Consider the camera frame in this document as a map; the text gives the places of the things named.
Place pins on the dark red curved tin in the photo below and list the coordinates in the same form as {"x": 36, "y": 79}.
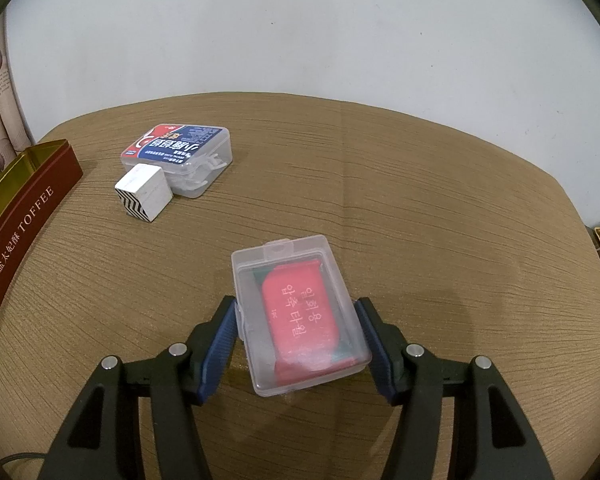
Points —
{"x": 25, "y": 230}

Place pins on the clear box with red packet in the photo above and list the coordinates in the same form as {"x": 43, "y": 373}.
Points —
{"x": 300, "y": 315}

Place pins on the brown tablecloth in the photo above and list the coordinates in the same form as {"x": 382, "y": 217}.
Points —
{"x": 430, "y": 210}

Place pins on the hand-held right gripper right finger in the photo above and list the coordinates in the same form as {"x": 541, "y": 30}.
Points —
{"x": 375, "y": 345}

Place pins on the beige patterned curtain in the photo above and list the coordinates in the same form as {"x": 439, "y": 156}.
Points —
{"x": 0, "y": 105}

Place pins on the white cube box zigzag side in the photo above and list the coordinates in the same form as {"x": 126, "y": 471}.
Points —
{"x": 147, "y": 190}

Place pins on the clear box with blue label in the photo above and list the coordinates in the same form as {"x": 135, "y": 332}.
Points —
{"x": 180, "y": 147}

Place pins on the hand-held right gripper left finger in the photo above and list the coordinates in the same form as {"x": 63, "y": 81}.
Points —
{"x": 220, "y": 345}

